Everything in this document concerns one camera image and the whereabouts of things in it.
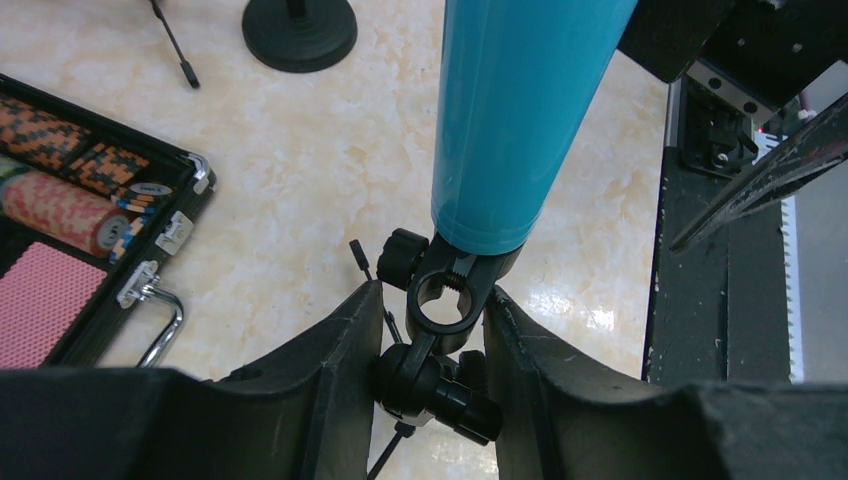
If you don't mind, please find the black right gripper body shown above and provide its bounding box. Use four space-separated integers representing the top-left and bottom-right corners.
618 1 847 122

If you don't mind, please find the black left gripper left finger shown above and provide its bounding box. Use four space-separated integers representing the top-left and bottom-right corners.
1 281 383 479

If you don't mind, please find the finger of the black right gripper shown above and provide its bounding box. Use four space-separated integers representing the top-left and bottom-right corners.
669 95 847 252

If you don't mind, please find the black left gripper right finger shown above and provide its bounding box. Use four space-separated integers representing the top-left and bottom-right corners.
484 288 847 479

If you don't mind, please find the small black tripod stand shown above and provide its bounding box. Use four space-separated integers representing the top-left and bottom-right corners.
349 228 520 479

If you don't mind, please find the teal microphone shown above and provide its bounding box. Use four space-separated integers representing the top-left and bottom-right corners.
431 0 635 255

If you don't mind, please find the round base clamp stand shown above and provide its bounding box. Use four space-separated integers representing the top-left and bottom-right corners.
241 0 358 73

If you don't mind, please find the shock mount tripod stand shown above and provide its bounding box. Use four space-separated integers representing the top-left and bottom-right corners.
149 0 201 90

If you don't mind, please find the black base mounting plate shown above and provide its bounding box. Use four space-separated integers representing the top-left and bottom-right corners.
641 79 806 386

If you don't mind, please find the black poker chip case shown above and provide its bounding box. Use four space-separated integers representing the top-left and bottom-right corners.
1 76 217 370

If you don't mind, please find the pink playing card deck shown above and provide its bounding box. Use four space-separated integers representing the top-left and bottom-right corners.
1 242 106 369

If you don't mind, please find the pink poker chip stack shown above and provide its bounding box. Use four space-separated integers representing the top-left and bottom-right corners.
1 171 135 258

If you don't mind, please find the orange black chip stack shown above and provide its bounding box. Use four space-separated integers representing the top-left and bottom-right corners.
1 94 156 196

